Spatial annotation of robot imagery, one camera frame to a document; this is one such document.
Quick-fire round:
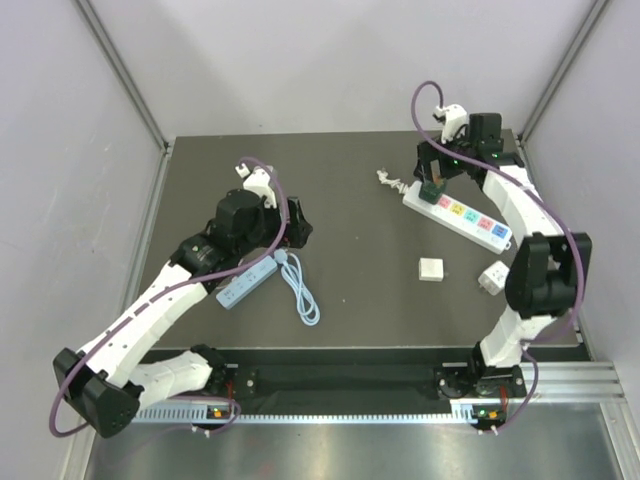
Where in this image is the white knotted cord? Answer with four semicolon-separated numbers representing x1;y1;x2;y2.
375;168;411;196

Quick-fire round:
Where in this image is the blue power strip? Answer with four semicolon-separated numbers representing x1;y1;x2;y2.
215;256;277;310

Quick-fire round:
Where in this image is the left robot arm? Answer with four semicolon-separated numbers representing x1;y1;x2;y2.
49;189;313;438

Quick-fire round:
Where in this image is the light blue coiled cable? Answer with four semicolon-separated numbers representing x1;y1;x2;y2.
272;249;321;329

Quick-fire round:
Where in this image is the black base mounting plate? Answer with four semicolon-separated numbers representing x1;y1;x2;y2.
196;347;527;416

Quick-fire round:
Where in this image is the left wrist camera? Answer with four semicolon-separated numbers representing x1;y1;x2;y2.
235;163;278;209

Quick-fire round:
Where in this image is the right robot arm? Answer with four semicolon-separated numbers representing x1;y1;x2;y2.
403;104;592;398

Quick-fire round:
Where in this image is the white cube socket adapter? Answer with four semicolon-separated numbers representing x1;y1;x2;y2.
478;260;509;296

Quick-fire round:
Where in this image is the white multicolour power strip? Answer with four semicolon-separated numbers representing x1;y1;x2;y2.
402;181;513;254

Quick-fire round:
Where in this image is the dark green charger cube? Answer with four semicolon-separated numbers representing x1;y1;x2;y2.
418;177;447;205

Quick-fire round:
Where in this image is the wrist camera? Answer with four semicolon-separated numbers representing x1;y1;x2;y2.
235;163;278;209
433;104;469;144

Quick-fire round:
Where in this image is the slotted cable duct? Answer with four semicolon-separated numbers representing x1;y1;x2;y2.
133;401;502;426

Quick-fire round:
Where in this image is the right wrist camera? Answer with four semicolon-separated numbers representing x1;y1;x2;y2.
433;104;469;144

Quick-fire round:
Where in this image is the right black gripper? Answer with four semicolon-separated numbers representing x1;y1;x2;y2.
413;125;475;186

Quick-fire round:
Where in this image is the white 80W charger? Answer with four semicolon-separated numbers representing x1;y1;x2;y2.
418;257;445;282

